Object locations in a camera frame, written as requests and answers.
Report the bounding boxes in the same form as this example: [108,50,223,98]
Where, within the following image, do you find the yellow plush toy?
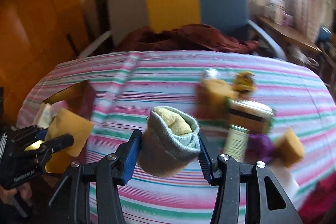
[232,71,256,94]

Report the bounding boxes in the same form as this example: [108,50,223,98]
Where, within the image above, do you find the green olive carton box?
[224,124,249,162]

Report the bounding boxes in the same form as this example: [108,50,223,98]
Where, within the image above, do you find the grey yellow sock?
[137,106,201,177]

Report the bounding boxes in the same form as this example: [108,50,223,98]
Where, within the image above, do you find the wooden desk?
[256,16,322,54]

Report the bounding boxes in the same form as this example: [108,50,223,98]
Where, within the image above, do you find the gold cardboard tray box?
[43,80,96,174]

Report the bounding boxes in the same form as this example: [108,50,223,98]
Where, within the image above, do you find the striped pink green bedsheet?
[17,51,335,223]

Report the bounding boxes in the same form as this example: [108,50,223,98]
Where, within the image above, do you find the white plaster head figurine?
[202,68,220,79]

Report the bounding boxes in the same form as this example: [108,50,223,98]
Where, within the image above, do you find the person left hand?
[0,182,32,205]

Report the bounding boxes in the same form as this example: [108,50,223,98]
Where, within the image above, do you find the blue bag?
[317,26,332,43]

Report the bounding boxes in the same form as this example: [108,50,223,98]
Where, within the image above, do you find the white boxes on desk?
[264,0,293,26]

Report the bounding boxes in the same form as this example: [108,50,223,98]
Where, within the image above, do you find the green cracker packet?
[227,100,276,134]

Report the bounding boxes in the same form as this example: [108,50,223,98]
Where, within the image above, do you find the maroon crumpled blanket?
[114,23,260,54]

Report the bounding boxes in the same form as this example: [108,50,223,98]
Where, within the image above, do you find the pink tissue pack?
[50,100,68,117]

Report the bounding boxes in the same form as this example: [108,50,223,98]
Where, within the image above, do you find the red cloth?
[298,172,336,224]

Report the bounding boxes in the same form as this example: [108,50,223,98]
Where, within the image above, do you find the grey yellow blue headboard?
[109,0,249,45]

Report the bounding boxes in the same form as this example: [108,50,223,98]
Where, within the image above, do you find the white foam block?
[268,159,300,209]

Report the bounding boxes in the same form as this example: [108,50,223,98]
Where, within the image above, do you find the purple bag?
[245,134,278,164]

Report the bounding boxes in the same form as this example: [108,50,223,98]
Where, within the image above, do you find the orange wooden wardrobe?
[1,0,89,124]

